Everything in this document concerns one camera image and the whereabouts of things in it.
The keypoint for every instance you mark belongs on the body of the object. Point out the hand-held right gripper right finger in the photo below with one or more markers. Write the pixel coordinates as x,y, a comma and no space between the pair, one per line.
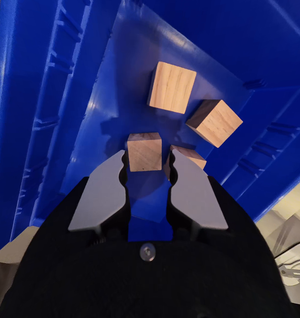
197,198

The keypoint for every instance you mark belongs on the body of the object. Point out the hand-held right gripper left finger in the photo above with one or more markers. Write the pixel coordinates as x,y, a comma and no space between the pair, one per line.
98,198

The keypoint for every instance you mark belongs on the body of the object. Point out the wooden cube with blue stripe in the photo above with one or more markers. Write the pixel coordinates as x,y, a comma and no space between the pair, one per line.
172,88
145,154
192,156
217,124

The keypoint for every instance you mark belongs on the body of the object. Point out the blue plastic bin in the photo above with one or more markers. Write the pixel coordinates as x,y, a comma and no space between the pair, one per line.
239,37

